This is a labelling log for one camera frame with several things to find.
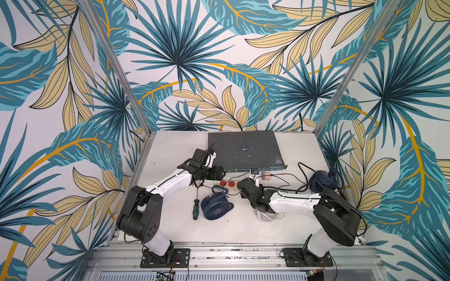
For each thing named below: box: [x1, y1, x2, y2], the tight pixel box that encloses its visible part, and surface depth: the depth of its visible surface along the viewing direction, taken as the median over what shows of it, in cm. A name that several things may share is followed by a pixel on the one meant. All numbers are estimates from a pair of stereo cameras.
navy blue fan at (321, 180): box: [308, 170, 339, 194], surface depth 92 cm
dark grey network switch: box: [208, 130, 288, 173], surface depth 105 cm
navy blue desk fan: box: [200, 184, 234, 221], surface depth 79 cm
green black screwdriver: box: [192, 187, 200, 221], surface depth 86 cm
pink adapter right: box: [261, 172, 272, 181], surface depth 100 cm
